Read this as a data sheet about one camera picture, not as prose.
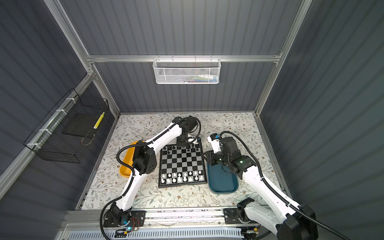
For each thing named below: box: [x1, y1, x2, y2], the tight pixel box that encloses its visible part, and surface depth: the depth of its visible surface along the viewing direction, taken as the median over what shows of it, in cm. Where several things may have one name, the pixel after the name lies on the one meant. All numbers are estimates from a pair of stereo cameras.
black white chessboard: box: [158, 139, 208, 188], surface depth 91 cm
